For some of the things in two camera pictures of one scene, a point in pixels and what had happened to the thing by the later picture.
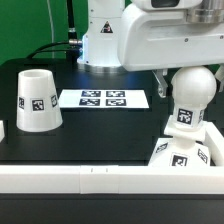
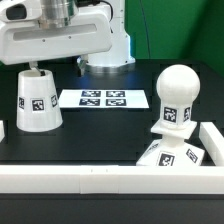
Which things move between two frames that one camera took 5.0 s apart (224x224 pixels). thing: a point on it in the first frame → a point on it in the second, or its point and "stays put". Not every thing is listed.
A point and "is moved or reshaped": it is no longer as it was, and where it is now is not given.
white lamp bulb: [193, 88] is moved or reshaped
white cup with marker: [38, 106] stays put
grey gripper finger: [220, 76] → [81, 61]
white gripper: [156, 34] → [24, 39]
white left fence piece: [2, 133] stays put
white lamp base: [182, 150] is moved or reshaped
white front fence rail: [112, 180] stays put
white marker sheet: [103, 99] stays put
